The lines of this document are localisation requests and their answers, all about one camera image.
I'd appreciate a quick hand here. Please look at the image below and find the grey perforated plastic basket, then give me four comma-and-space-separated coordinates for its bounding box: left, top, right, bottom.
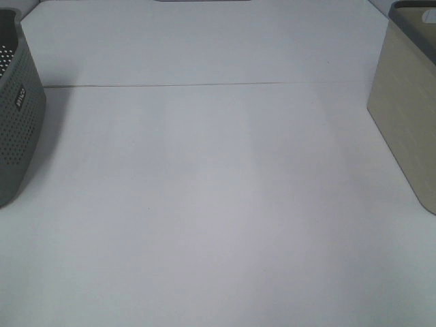
1, 7, 46, 206

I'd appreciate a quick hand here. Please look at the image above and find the beige plastic basket grey rim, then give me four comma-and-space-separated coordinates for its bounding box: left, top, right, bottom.
367, 1, 435, 213

